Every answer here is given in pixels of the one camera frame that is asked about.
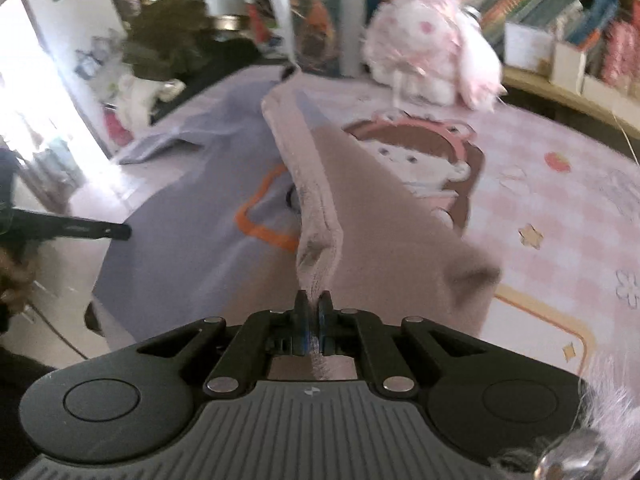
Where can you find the pink checked cartoon table mat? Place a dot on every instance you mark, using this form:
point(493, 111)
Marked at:
point(550, 220)

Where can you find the olive green cloth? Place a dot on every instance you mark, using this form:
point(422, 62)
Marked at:
point(165, 40)

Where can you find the white frame post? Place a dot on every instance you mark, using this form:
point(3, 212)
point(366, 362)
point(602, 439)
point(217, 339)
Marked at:
point(277, 10)

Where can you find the brown and lavender fleece garment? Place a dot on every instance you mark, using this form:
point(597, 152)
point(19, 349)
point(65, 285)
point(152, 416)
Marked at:
point(375, 240)

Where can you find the clear shiny bead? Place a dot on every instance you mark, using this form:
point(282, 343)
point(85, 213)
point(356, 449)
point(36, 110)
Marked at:
point(570, 457)

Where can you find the white fluffy pompom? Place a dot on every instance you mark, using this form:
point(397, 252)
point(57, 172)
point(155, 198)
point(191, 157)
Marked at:
point(615, 410)

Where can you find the white cloth bag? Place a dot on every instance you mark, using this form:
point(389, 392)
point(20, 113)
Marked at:
point(137, 100)

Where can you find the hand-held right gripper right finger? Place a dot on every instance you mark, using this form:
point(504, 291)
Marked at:
point(326, 320)

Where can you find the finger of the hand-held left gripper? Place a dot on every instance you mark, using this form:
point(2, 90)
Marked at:
point(75, 229)

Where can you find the black bag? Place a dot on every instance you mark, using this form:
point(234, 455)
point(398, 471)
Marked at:
point(210, 80)

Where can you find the dark illustrated book cover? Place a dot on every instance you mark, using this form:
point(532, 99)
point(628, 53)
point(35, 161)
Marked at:
point(315, 20)

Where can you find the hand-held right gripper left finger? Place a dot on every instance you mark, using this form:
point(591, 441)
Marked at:
point(301, 320)

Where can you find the pink and white plush toy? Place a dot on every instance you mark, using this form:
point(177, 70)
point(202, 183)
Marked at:
point(425, 35)

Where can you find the metal bowl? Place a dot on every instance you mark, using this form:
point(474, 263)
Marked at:
point(229, 23)

